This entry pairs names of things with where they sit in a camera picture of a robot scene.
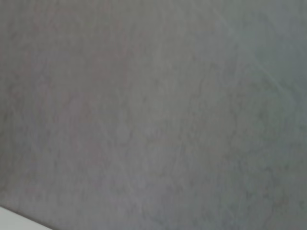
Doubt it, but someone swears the white table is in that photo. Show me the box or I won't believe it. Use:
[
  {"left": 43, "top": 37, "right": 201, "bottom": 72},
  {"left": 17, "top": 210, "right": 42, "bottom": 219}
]
[{"left": 0, "top": 206, "right": 52, "bottom": 230}]

